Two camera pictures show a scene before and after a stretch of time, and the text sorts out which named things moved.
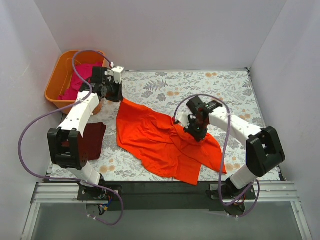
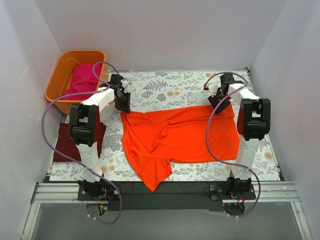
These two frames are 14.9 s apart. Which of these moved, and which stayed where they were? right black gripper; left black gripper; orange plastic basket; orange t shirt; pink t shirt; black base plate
Moved: left black gripper; right black gripper; orange t shirt
Stayed: pink t shirt; orange plastic basket; black base plate
